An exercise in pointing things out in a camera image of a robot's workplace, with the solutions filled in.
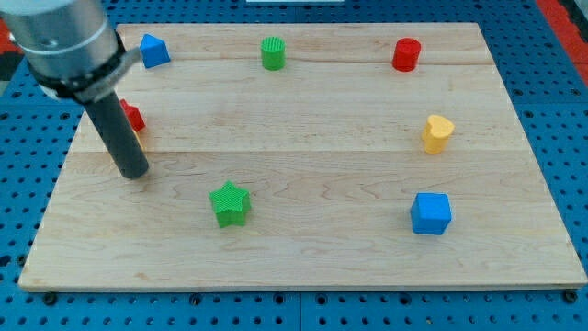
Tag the green star block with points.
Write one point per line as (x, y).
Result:
(230, 205)

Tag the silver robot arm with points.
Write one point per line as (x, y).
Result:
(71, 47)

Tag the wooden board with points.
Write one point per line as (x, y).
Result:
(329, 148)

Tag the green cylinder block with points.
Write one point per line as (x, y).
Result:
(273, 53)

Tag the blue cube block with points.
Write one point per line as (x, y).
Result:
(430, 213)

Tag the yellow heart block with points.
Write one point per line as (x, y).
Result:
(436, 134)

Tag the red cylinder block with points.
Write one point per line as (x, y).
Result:
(406, 54)

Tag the red pentagon block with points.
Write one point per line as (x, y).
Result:
(133, 115)

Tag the blue triangle block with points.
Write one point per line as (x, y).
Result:
(153, 51)

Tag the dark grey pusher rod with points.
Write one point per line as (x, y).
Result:
(114, 129)

